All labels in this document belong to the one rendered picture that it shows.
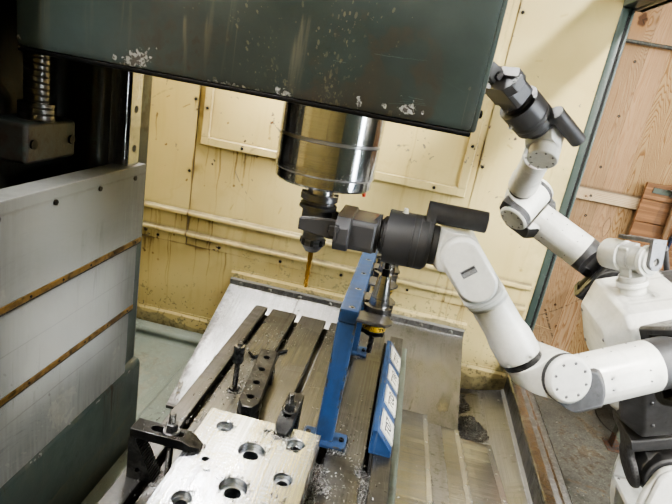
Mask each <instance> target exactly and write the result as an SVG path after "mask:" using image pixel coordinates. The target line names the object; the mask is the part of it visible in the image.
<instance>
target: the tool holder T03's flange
mask: <svg viewBox="0 0 672 504"><path fill-rule="evenodd" d="M301 198H303V199H302V200H301V202H300V204H299V206H300V207H302V208H304V209H306V210H310V211H314V212H320V213H334V212H336V210H337V206H336V205H335V204H336V203H338V198H339V195H338V194H337V193H334V196H319V195H314V194H311V193H309V192H307V188H303V189H302V191H301Z"/></svg>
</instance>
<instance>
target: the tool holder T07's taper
mask: <svg viewBox="0 0 672 504"><path fill-rule="evenodd" d="M390 288H391V275H389V276H383V275H381V273H379V276H378V278H377V281H376V284H375V286H374V289H373V291H372V294H371V297H370V299H369V304H370V305H371V306H373V307H376V308H381V309H386V308H389V304H390Z"/></svg>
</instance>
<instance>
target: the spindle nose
mask: <svg viewBox="0 0 672 504"><path fill-rule="evenodd" d="M385 122H386V121H383V120H377V119H372V118H367V117H362V116H357V115H351V114H346V113H341V112H336V111H331V110H325V109H320V108H315V107H310V106H305V105H300V104H294V103H289V102H284V105H283V112H282V119H281V126H280V128H281V131H280V134H279V141H278V148H277V155H276V171H275V173H276V174H277V176H278V177H279V178H280V179H282V180H284V181H286V182H288V183H291V184H294V185H297V186H300V187H304V188H308V189H313V190H318V191H323V192H330V193H338V194H363V193H366V192H368V191H369V190H371V186H372V181H373V180H374V177H375V172H376V167H377V162H378V157H379V152H380V148H379V147H380V146H381V142H382V137H383V132H384V127H385Z"/></svg>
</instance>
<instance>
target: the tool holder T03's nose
mask: <svg viewBox="0 0 672 504"><path fill-rule="evenodd" d="M300 241H301V244H302V246H303V247H304V249H305V251H307V252H311V253H316V252H318V251H319V250H320V249H321V248H322V247H323V246H325V242H326V239H325V238H324V237H322V236H318V235H315V234H312V233H309V232H306V231H303V234H302V235H301V236H300Z"/></svg>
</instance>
